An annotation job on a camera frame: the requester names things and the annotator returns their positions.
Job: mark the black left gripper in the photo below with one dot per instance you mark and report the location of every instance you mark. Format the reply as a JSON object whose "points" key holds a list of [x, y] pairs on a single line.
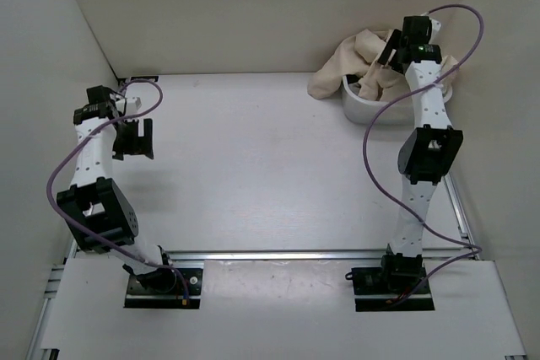
{"points": [[138, 145]]}

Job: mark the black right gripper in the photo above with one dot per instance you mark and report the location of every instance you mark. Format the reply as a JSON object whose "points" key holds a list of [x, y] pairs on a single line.
{"points": [[393, 43]]}

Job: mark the beige trousers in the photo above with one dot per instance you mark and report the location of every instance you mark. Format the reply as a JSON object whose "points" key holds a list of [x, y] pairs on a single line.
{"points": [[357, 55]]}

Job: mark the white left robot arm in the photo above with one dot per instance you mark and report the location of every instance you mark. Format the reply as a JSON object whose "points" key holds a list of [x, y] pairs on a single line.
{"points": [[100, 217]]}

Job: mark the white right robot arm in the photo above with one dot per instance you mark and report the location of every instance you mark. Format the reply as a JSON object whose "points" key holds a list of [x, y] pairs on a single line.
{"points": [[427, 155]]}

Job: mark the black trousers in basket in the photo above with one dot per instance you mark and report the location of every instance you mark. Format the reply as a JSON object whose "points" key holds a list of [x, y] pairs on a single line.
{"points": [[353, 84]]}

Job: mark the black label sticker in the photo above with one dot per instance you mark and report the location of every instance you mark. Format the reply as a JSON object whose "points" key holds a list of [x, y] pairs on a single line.
{"points": [[154, 78]]}

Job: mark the white plastic basket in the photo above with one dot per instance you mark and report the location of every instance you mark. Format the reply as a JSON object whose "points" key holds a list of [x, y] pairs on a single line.
{"points": [[358, 109]]}

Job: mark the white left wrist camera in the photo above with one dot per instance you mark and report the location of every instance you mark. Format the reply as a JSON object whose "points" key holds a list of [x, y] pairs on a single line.
{"points": [[128, 106]]}

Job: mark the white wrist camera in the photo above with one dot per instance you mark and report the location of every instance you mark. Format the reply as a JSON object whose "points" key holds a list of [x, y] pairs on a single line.
{"points": [[128, 106], [436, 25]]}

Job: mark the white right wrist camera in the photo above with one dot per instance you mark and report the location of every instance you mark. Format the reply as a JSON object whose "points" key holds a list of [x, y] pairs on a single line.
{"points": [[436, 25]]}

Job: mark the aluminium front rail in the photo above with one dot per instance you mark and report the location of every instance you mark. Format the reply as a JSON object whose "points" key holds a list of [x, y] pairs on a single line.
{"points": [[276, 255]]}

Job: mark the aluminium rail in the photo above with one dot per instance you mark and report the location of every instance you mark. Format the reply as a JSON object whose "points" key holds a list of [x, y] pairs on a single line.
{"points": [[276, 255], [35, 350], [459, 217]]}

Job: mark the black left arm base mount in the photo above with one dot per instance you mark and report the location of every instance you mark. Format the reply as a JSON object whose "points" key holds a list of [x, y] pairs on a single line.
{"points": [[167, 295]]}

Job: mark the aluminium right side rail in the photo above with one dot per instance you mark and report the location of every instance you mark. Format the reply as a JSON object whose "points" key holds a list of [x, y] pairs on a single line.
{"points": [[459, 217]]}

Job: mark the aluminium left side rail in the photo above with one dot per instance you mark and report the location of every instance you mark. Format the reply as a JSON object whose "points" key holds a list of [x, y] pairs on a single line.
{"points": [[35, 350]]}

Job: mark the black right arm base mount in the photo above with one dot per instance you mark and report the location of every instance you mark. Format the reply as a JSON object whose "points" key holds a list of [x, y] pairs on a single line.
{"points": [[375, 288]]}

